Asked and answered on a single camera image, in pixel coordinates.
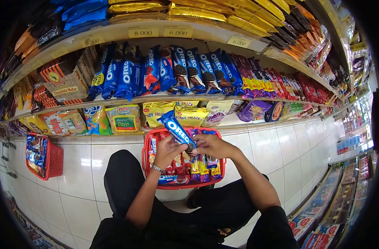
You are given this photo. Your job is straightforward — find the pile of dark biscuit packs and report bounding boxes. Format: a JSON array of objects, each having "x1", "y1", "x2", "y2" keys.
[{"x1": 26, "y1": 134, "x2": 48, "y2": 178}]

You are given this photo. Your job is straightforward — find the blue cookie packet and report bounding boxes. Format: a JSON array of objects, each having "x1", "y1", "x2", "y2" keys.
[{"x1": 157, "y1": 110, "x2": 198, "y2": 154}]

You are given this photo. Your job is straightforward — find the full shop shelf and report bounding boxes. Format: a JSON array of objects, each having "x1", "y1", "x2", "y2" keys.
[
  {"x1": 4, "y1": 190, "x2": 65, "y2": 249},
  {"x1": 287, "y1": 152, "x2": 379, "y2": 249},
  {"x1": 0, "y1": 0, "x2": 375, "y2": 156}
]

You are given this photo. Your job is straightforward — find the person's right hand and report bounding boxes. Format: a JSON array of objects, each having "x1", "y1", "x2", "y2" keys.
[{"x1": 193, "y1": 134, "x2": 240, "y2": 160}]

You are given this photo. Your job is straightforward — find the person's legs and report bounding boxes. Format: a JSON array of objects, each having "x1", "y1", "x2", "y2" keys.
[{"x1": 104, "y1": 149, "x2": 270, "y2": 246}]

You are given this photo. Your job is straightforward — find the red plastic basket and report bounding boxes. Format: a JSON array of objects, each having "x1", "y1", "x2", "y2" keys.
[
  {"x1": 142, "y1": 127, "x2": 227, "y2": 190},
  {"x1": 25, "y1": 133, "x2": 64, "y2": 181}
]

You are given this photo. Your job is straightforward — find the pile of mixed snack packs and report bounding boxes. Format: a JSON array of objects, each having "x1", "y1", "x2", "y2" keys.
[{"x1": 147, "y1": 128, "x2": 223, "y2": 185}]

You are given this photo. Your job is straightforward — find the person's body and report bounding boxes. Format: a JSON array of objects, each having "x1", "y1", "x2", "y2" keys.
[{"x1": 89, "y1": 205, "x2": 299, "y2": 249}]

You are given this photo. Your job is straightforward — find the person's right fingers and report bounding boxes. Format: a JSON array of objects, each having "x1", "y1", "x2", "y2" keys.
[{"x1": 193, "y1": 134, "x2": 215, "y2": 148}]

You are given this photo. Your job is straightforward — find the person's left hand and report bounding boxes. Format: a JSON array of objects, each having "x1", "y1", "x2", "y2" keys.
[{"x1": 152, "y1": 134, "x2": 189, "y2": 172}]

